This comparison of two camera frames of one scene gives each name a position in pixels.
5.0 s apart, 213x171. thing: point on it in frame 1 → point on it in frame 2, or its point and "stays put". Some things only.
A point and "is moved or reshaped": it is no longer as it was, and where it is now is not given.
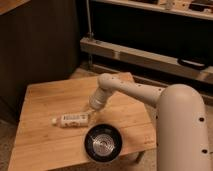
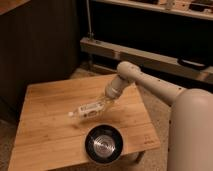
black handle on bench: (192, 63) stays put
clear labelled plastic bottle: (72, 120) is moved or reshaped
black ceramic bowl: (103, 142) stays put
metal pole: (89, 19) stays put
